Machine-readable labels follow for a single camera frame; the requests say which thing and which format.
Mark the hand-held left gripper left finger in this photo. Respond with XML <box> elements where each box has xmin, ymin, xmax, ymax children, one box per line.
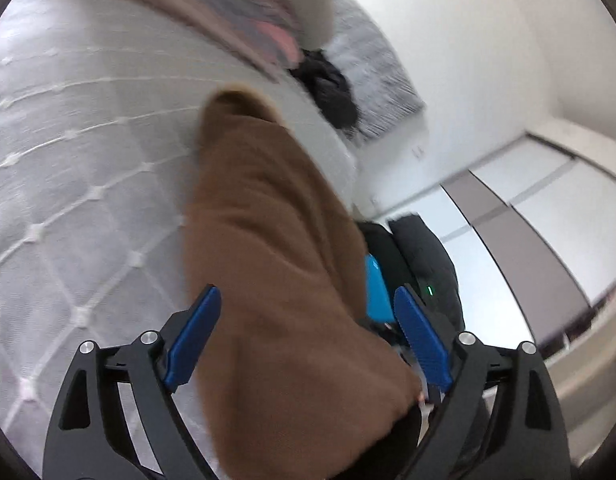
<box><xmin>42</xmin><ymin>284</ymin><xmax>223</xmax><ymax>480</ymax></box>

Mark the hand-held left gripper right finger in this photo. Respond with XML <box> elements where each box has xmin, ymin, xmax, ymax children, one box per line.
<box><xmin>393</xmin><ymin>285</ymin><xmax>571</xmax><ymax>480</ymax></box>

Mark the brown jacket with fleece collar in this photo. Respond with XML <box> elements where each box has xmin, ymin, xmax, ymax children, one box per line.
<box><xmin>180</xmin><ymin>89</ymin><xmax>423</xmax><ymax>480</ymax></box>

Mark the black quilted coat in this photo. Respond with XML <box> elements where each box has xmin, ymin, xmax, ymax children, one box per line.
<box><xmin>388</xmin><ymin>214</ymin><xmax>463</xmax><ymax>331</ymax></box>

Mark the white and taupe wardrobe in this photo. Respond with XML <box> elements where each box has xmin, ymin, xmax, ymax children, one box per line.
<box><xmin>440</xmin><ymin>130</ymin><xmax>616</xmax><ymax>366</ymax></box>

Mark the grey quilted bedspread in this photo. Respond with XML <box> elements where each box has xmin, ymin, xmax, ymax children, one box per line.
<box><xmin>0</xmin><ymin>0</ymin><xmax>359</xmax><ymax>466</ymax></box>

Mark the black puffer jacket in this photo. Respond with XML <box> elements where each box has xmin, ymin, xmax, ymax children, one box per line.
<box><xmin>290</xmin><ymin>47</ymin><xmax>359</xmax><ymax>136</ymax></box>

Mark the grey padded headboard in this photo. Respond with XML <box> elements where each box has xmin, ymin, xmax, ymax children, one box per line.
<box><xmin>323</xmin><ymin>0</ymin><xmax>427</xmax><ymax>143</ymax></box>

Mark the pink folded quilt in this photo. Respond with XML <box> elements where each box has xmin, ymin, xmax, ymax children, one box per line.
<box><xmin>258</xmin><ymin>15</ymin><xmax>301</xmax><ymax>68</ymax></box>

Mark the stack of folded quilts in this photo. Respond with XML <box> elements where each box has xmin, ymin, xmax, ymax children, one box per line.
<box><xmin>278</xmin><ymin>0</ymin><xmax>336</xmax><ymax>51</ymax></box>

